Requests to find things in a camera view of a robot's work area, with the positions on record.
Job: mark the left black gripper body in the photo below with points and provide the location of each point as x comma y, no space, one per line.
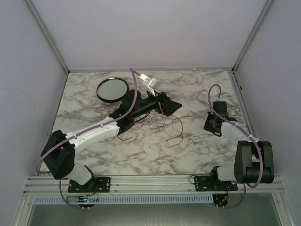
159,108

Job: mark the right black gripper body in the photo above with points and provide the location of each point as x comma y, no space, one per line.
208,125

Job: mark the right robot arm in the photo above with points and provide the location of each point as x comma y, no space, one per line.
253,159

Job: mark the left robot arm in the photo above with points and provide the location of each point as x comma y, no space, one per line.
61,148

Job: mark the round brown rimmed plate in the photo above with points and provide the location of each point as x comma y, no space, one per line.
112,90

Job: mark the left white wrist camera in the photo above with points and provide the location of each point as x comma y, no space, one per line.
149,82

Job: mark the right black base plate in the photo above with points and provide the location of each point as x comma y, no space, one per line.
207,183

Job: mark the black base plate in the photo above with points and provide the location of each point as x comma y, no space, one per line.
94,185
207,183

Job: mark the aluminium front rail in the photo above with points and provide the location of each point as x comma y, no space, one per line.
123,184

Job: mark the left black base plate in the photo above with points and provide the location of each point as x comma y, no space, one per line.
94,185

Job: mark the grey slotted cable duct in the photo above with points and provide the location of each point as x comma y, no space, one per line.
141,199

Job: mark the right aluminium corner post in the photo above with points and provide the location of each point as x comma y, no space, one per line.
253,33

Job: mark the aluminium corner post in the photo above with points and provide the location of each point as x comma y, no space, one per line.
253,33
47,35

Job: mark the left aluminium corner post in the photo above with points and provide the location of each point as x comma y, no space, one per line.
47,35

